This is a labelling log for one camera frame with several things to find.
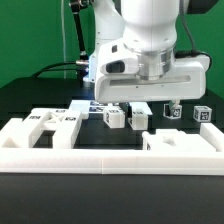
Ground white tagged cube right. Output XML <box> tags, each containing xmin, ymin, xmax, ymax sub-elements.
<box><xmin>193</xmin><ymin>106</ymin><xmax>212</xmax><ymax>122</ymax></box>

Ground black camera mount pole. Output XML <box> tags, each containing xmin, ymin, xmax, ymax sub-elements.
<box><xmin>68</xmin><ymin>0</ymin><xmax>90</xmax><ymax>64</ymax></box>

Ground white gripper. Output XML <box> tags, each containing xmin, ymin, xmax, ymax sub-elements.
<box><xmin>94</xmin><ymin>43</ymin><xmax>211</xmax><ymax>103</ymax></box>

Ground white hanging cable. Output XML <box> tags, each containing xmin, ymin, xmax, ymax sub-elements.
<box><xmin>60</xmin><ymin>0</ymin><xmax>67</xmax><ymax>80</ymax></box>

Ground white chair back frame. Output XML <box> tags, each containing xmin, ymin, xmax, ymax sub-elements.
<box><xmin>19</xmin><ymin>108</ymin><xmax>82</xmax><ymax>149</ymax></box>

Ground white tagged cube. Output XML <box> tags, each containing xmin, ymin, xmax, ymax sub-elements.
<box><xmin>193</xmin><ymin>106</ymin><xmax>212</xmax><ymax>122</ymax></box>
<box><xmin>163</xmin><ymin>104</ymin><xmax>182</xmax><ymax>119</ymax></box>

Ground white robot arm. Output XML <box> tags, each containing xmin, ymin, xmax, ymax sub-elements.
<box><xmin>89</xmin><ymin>0</ymin><xmax>210</xmax><ymax>103</ymax></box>

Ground white chair seat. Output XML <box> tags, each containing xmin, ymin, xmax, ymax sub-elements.
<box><xmin>142</xmin><ymin>129</ymin><xmax>216</xmax><ymax>153</ymax></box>

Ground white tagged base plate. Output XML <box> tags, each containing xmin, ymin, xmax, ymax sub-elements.
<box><xmin>69</xmin><ymin>100</ymin><xmax>152</xmax><ymax>119</ymax></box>

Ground white U-shaped fence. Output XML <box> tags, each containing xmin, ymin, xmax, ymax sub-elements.
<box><xmin>0</xmin><ymin>119</ymin><xmax>224</xmax><ymax>176</ymax></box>

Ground black cables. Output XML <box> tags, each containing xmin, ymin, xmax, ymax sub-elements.
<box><xmin>31</xmin><ymin>61</ymin><xmax>84</xmax><ymax>79</ymax></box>

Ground white tagged cube left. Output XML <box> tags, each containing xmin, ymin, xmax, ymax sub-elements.
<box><xmin>163</xmin><ymin>104</ymin><xmax>182</xmax><ymax>119</ymax></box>

